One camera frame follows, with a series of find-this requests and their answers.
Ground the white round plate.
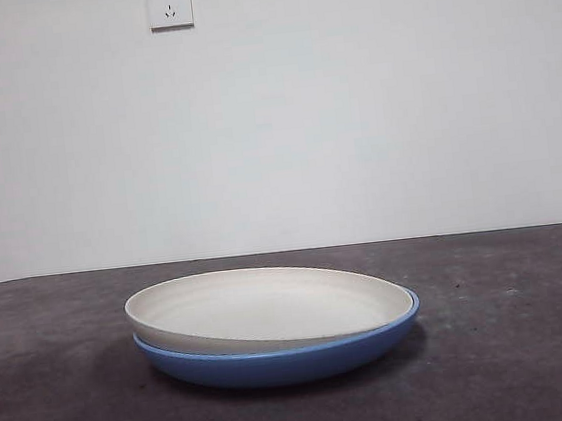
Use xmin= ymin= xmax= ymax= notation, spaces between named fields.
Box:
xmin=120 ymin=249 xmax=419 ymax=367

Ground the blue round plate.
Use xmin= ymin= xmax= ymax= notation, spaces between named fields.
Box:
xmin=129 ymin=286 xmax=429 ymax=401

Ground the white wall socket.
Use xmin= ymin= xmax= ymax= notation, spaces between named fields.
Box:
xmin=146 ymin=0 xmax=195 ymax=33

